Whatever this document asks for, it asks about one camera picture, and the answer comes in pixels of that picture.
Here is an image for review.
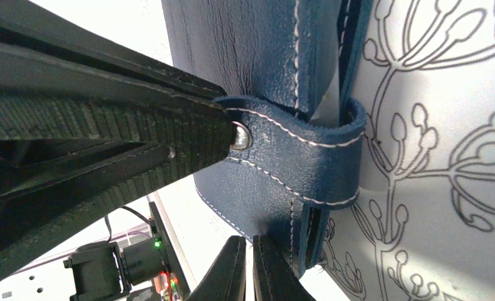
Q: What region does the blue denim card holder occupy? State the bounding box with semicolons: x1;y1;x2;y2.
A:
162;1;373;277

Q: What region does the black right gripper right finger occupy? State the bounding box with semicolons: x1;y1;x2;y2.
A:
253;235;315;301

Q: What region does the floral patterned table mat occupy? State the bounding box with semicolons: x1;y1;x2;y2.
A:
320;1;495;300

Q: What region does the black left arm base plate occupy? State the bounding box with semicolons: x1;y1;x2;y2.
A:
63;201;190;301

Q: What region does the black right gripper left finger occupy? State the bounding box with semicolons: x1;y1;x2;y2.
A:
186;236;246;301

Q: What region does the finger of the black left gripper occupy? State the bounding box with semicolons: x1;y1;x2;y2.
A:
0;1;227;144
0;99;232;281

